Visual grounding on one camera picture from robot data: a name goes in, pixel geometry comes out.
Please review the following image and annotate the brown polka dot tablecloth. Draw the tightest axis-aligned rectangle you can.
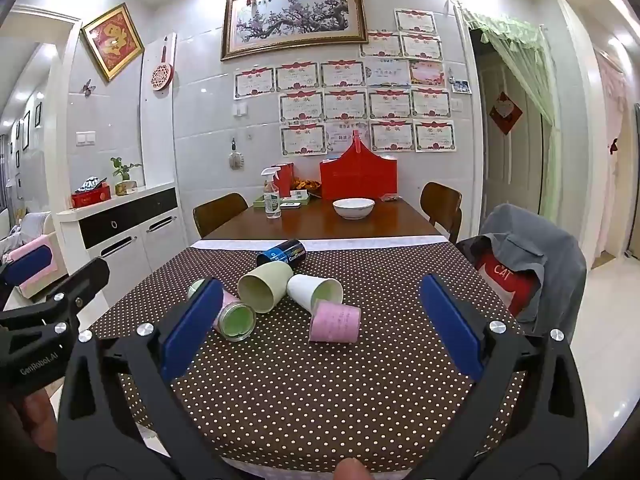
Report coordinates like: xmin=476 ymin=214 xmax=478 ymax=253
xmin=87 ymin=246 xmax=527 ymax=462

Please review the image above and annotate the framed blossom painting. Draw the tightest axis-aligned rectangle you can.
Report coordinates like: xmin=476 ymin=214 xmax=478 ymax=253
xmin=221 ymin=0 xmax=370 ymax=62

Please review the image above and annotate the person's right hand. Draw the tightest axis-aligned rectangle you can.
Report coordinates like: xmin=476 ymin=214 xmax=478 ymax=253
xmin=333 ymin=457 xmax=371 ymax=480

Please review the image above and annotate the white under cloth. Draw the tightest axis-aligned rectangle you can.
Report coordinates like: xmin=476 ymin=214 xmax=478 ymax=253
xmin=192 ymin=236 xmax=453 ymax=252

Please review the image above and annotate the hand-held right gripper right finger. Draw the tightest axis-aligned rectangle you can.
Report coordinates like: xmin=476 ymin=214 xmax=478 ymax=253
xmin=415 ymin=274 xmax=592 ymax=480

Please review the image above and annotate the white cup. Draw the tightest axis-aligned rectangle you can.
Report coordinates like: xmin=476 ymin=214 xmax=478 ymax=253
xmin=286 ymin=273 xmax=344 ymax=311

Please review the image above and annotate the red tin box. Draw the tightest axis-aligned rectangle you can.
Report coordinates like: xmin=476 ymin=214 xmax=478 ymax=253
xmin=70 ymin=175 xmax=111 ymax=209

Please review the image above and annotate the round red wall ornament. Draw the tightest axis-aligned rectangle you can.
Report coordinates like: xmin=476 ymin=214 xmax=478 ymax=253
xmin=150 ymin=44 xmax=175 ymax=93

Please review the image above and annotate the white and black sideboard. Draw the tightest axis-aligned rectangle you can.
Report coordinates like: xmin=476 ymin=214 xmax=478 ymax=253
xmin=55 ymin=182 xmax=189 ymax=312

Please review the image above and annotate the brown wooden chair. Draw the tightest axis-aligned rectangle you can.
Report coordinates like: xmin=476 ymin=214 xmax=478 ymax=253
xmin=192 ymin=192 xmax=249 ymax=239
xmin=420 ymin=181 xmax=463 ymax=244

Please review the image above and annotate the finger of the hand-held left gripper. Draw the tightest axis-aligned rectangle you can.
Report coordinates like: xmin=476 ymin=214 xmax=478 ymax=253
xmin=0 ymin=257 xmax=111 ymax=347
xmin=0 ymin=245 xmax=56 ymax=288

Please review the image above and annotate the flat green box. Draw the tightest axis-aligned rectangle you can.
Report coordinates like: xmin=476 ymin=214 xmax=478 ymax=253
xmin=252 ymin=193 xmax=311 ymax=210

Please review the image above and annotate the framed red picture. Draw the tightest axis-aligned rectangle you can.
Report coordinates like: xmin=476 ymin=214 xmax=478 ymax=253
xmin=80 ymin=2 xmax=146 ymax=84

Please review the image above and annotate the red printed cloth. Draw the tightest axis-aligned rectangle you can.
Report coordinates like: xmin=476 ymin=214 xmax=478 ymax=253
xmin=475 ymin=252 xmax=542 ymax=319

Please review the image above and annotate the green lace curtain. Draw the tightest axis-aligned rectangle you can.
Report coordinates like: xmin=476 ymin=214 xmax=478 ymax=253
xmin=459 ymin=4 xmax=562 ymax=222

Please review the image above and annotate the grey jacket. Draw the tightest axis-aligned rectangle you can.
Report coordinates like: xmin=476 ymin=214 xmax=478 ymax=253
xmin=456 ymin=203 xmax=587 ymax=337

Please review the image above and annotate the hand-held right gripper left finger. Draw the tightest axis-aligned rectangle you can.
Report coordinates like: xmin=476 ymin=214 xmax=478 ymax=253
xmin=56 ymin=277 xmax=241 ymax=480

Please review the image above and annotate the white bowl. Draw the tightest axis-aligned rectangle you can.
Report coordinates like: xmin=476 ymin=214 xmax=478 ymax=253
xmin=332 ymin=198 xmax=376 ymax=220

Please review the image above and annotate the black printed cup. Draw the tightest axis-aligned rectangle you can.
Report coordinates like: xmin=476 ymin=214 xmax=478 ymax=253
xmin=256 ymin=240 xmax=307 ymax=268

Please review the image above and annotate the beige cup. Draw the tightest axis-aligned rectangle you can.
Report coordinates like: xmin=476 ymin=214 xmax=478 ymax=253
xmin=237 ymin=260 xmax=294 ymax=315

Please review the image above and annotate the group of wall certificates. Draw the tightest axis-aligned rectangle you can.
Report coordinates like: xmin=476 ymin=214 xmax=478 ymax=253
xmin=232 ymin=7 xmax=458 ymax=157

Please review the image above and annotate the red diamond door ornament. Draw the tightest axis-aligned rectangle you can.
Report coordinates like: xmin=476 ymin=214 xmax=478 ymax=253
xmin=488 ymin=91 xmax=524 ymax=136

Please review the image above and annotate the red basket with handle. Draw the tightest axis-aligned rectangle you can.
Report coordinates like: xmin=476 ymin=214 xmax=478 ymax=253
xmin=320 ymin=130 xmax=399 ymax=201

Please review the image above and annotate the pink cup with green inside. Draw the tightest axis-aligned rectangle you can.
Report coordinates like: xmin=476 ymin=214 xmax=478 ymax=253
xmin=212 ymin=292 xmax=257 ymax=343

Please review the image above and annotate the clear spray bottle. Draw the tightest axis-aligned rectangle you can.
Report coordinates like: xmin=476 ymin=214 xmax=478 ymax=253
xmin=260 ymin=167 xmax=284 ymax=220

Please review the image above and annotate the potted green plant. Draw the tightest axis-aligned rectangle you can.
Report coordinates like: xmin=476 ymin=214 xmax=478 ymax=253
xmin=110 ymin=157 xmax=143 ymax=197

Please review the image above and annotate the wooden dining table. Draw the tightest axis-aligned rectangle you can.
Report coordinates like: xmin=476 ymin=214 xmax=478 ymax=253
xmin=202 ymin=196 xmax=442 ymax=241

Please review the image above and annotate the light sofa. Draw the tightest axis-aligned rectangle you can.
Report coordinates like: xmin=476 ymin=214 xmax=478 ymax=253
xmin=0 ymin=209 xmax=69 ymax=302

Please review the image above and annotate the pink cushion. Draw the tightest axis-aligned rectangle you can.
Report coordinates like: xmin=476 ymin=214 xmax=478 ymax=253
xmin=9 ymin=233 xmax=69 ymax=299

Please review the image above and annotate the red carton box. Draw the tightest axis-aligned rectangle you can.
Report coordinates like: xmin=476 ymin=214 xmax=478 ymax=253
xmin=272 ymin=163 xmax=295 ymax=199

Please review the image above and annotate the person's left hand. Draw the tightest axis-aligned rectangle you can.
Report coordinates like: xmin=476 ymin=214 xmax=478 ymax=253
xmin=0 ymin=385 xmax=61 ymax=467

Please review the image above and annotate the white door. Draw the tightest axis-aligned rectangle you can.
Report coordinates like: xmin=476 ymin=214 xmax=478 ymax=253
xmin=480 ymin=62 xmax=545 ymax=217

